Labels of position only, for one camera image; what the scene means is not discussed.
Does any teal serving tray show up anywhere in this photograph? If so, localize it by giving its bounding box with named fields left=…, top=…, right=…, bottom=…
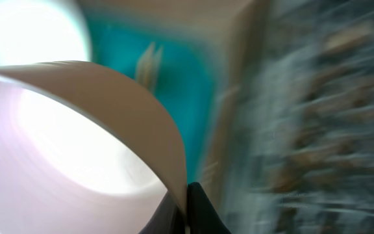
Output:
left=84, top=11, right=219, bottom=182

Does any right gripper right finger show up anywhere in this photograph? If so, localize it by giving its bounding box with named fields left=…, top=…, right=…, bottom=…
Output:
left=187, top=182, right=231, bottom=234

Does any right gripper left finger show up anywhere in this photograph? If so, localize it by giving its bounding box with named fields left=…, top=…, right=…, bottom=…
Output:
left=140, top=192, right=186, bottom=234

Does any grey dishwasher rack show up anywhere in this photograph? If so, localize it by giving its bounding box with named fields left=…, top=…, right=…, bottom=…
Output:
left=220, top=0, right=374, bottom=234

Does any pink bowl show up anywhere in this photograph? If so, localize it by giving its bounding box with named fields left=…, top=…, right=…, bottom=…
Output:
left=0, top=61, right=187, bottom=233

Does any white bowl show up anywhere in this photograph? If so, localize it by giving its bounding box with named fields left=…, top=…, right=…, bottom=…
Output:
left=0, top=0, right=92, bottom=66

